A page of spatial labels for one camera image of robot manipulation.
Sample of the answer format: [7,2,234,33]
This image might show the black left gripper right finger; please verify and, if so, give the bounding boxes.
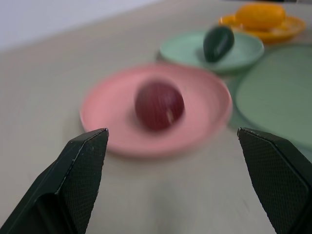
[237,127,312,234]

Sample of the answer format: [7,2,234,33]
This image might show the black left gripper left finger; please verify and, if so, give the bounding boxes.
[0,128,109,234]

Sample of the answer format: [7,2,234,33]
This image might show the pink plate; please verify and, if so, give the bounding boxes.
[79,63,234,159]

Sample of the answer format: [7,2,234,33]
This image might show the yellow plate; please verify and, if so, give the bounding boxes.
[218,14,307,44]

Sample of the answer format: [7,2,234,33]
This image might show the light green plate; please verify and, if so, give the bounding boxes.
[159,30,265,75]

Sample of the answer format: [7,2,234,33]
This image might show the green oval tray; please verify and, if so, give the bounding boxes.
[228,43,312,158]

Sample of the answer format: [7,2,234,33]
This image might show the red round fruit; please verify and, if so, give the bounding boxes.
[135,81,185,132]

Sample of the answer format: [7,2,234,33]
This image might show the dark green avocado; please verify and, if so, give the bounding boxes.
[203,25,235,63]

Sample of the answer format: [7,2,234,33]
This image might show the yellow orange fruit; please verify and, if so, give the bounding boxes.
[235,3,286,32]

